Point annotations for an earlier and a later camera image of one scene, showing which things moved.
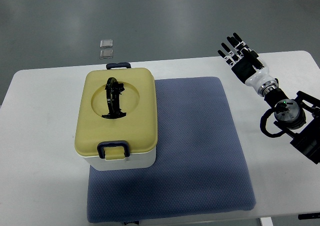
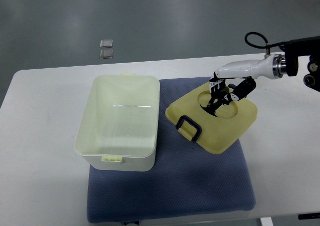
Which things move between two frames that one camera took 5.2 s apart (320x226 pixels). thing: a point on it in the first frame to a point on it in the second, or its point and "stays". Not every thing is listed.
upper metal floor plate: (106, 43) stays
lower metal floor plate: (106, 53) stays
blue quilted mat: (199, 169) stays
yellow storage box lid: (116, 104) to (216, 134)
